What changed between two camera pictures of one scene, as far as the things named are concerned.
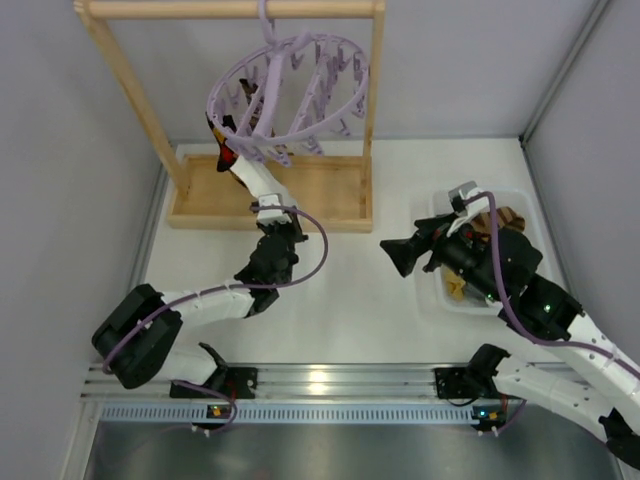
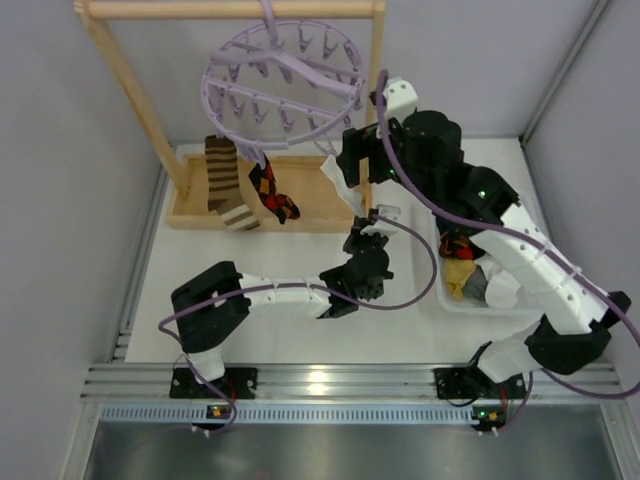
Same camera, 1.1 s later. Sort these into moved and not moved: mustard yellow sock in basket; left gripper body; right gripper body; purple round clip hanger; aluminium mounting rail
Moved: purple round clip hanger; left gripper body; right gripper body
Not moved: aluminium mounting rail; mustard yellow sock in basket
